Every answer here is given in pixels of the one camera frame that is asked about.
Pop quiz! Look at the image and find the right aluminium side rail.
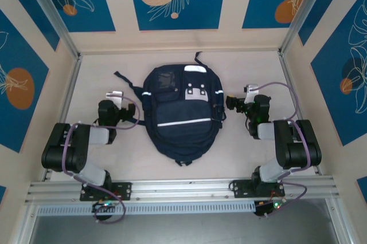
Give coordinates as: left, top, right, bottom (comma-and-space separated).
277, 50, 321, 175

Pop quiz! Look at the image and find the left aluminium frame post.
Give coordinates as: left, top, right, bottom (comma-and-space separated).
19, 0, 83, 60

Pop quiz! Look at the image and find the blue panel large beige circle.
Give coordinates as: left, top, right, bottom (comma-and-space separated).
127, 0, 229, 31

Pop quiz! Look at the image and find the navy blue backpack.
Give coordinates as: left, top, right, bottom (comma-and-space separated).
113, 51, 227, 167

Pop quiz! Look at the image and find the small circuit board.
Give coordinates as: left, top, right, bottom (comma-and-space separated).
92, 201, 116, 214
254, 199, 287, 218

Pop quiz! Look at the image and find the left black mount plate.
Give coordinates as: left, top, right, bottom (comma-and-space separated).
79, 181, 133, 202

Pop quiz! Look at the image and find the right black mount plate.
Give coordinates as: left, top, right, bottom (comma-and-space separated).
232, 178, 285, 199

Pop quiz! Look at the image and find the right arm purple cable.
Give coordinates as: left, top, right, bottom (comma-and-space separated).
255, 81, 314, 219

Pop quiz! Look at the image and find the aluminium frame post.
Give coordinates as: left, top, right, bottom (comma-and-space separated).
278, 0, 354, 57
19, 0, 83, 60

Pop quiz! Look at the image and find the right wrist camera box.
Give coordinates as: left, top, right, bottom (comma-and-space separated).
243, 83, 259, 105

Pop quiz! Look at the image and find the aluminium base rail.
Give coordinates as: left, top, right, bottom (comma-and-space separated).
24, 175, 341, 205

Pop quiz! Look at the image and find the right aluminium frame post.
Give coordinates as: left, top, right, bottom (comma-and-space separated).
278, 0, 354, 57

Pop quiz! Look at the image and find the black mount plate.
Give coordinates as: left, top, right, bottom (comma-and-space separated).
232, 178, 285, 199
79, 181, 133, 202

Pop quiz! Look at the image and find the blue panel small orange dot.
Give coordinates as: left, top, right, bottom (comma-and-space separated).
36, 0, 116, 33

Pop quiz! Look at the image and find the grey slotted cable duct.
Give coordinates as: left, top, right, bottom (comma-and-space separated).
36, 200, 256, 217

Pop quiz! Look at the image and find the aluminium side rail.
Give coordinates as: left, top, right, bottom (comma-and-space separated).
42, 54, 83, 182
277, 50, 321, 175

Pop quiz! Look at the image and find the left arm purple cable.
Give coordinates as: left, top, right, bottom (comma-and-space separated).
62, 96, 141, 225

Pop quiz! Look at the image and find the left aluminium side rail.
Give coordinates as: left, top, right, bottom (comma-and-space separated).
42, 54, 83, 182

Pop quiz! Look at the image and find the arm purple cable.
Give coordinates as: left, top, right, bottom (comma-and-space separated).
255, 81, 314, 219
62, 96, 141, 225

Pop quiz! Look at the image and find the blue panel orange oval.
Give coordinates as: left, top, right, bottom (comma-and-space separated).
0, 9, 50, 154

